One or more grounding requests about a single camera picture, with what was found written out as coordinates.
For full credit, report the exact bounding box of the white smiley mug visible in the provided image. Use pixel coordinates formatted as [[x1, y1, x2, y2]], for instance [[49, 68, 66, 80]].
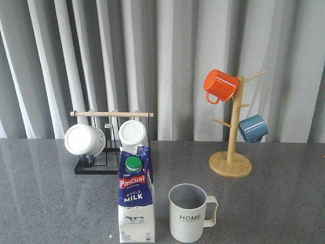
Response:
[[64, 124, 106, 168]]

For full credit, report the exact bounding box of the wooden mug tree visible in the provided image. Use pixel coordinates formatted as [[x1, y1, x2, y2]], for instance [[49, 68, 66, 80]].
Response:
[[209, 71, 266, 178]]

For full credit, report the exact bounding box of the blue enamel mug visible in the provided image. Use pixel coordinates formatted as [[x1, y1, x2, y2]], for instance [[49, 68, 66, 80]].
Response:
[[238, 114, 269, 144]]

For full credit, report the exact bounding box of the grey curtain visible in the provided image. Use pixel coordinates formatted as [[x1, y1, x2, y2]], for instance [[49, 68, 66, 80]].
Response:
[[1, 1, 324, 143]]

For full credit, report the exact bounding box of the blue Pascual milk carton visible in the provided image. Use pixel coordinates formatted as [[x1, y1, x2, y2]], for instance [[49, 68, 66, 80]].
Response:
[[118, 146, 155, 243]]

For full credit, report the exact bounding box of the black wire mug rack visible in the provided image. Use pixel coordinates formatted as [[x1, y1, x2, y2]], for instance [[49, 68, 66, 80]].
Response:
[[70, 110, 154, 175]]

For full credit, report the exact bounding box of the orange enamel mug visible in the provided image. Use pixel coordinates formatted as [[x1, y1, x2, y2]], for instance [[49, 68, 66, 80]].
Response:
[[204, 69, 239, 104]]

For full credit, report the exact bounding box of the cream HOME mug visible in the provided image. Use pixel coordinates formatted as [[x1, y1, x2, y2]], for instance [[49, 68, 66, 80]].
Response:
[[168, 184, 218, 243]]

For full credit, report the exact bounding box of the white ribbed mug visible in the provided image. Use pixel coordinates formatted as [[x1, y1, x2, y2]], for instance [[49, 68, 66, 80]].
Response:
[[119, 120, 148, 146]]

